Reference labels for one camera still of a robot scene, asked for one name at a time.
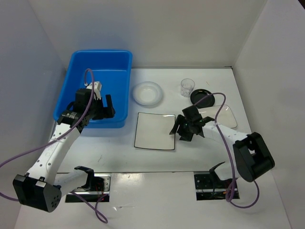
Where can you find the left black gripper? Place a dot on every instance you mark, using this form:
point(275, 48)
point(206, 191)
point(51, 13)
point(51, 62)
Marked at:
point(106, 112)

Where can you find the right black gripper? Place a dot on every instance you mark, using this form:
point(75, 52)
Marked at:
point(180, 120)

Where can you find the round black plate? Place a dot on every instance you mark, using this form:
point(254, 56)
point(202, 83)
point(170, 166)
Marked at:
point(201, 98)

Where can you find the rectangular white plate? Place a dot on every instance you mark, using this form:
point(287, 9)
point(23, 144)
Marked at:
point(225, 117)

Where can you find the round white bowl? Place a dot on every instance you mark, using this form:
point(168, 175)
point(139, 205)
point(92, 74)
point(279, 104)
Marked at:
point(147, 93)

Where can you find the square white black-rimmed plate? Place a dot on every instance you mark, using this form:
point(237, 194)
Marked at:
point(153, 132)

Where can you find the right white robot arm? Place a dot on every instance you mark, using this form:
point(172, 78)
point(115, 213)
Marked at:
point(249, 153)

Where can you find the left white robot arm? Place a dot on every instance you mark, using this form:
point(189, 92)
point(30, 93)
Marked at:
point(39, 188)

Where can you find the blue plastic bin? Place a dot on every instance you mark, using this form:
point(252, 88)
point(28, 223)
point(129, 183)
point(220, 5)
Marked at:
point(112, 68)

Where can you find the clear plastic cup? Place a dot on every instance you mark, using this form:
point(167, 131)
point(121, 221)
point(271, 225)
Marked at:
point(187, 86)

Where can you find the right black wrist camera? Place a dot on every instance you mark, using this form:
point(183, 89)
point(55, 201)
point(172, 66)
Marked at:
point(192, 114)

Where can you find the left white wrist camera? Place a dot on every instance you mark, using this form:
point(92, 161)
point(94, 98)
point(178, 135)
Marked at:
point(97, 89)

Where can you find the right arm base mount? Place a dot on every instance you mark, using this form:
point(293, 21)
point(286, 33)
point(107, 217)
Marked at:
point(208, 187)

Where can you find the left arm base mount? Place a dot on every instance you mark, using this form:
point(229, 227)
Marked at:
point(102, 187)

